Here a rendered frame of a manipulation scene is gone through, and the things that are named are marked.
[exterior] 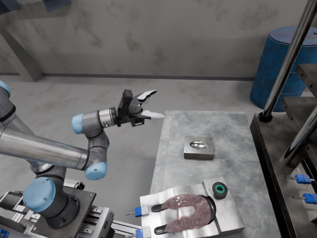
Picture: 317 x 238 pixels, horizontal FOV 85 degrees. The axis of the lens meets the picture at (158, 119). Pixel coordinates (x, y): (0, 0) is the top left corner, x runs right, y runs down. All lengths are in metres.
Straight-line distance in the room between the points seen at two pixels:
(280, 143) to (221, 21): 2.14
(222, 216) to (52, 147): 0.82
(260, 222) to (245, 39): 2.67
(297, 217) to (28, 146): 1.28
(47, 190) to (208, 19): 2.92
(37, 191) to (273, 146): 1.43
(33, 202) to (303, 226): 1.26
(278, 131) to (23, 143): 1.55
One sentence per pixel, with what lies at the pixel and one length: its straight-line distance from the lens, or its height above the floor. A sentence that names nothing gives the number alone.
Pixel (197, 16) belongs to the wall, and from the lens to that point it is 3.14.
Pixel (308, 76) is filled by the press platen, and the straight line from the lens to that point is 1.30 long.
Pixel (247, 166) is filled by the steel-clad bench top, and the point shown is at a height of 0.80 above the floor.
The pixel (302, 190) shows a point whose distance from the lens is 1.33.
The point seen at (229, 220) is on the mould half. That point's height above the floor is 0.91.
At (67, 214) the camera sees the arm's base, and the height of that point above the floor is 1.09.
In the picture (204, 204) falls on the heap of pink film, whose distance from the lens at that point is 1.06.
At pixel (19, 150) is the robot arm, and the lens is 0.64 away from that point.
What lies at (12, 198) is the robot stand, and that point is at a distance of 1.35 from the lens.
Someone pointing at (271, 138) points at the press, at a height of 0.79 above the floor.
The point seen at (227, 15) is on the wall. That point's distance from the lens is 3.14.
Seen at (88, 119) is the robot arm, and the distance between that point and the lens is 0.70.
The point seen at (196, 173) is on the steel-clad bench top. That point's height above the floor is 0.80.
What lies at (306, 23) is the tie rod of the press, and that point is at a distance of 1.31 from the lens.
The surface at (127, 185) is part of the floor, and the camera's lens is 2.17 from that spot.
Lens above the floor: 1.88
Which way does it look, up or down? 44 degrees down
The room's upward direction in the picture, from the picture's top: 9 degrees counter-clockwise
